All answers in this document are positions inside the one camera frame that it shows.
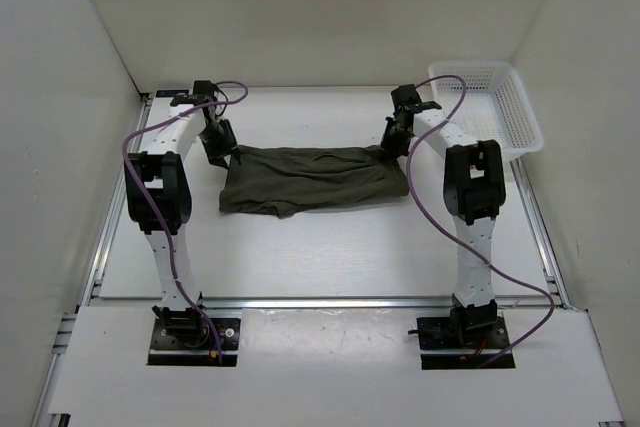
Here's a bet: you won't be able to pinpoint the white plastic basket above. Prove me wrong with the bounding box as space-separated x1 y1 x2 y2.
428 61 544 162

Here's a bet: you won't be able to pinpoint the olive green shorts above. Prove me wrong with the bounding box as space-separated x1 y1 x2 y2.
219 146 409 219

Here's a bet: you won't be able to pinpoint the aluminium rail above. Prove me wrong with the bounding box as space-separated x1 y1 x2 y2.
51 93 149 354
88 296 549 310
510 158 574 310

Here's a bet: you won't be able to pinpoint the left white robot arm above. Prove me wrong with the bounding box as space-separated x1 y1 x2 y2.
122 80 238 350

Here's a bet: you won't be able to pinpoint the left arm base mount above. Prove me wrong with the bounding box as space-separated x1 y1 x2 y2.
147 310 241 367

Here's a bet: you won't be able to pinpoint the aluminium front rail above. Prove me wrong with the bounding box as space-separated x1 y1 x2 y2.
88 296 549 310

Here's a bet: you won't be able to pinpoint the aluminium left rail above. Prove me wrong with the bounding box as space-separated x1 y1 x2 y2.
51 93 149 354

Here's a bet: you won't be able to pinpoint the aluminium right rail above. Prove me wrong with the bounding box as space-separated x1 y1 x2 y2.
510 158 574 310

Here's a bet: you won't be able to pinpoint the blue corner label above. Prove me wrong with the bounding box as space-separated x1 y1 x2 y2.
155 90 182 98

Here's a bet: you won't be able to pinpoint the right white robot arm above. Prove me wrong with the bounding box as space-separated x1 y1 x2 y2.
381 84 506 347

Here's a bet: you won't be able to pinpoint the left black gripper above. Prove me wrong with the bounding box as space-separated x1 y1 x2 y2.
198 118 241 169

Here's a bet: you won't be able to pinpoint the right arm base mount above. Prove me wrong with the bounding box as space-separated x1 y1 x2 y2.
407 317 515 371

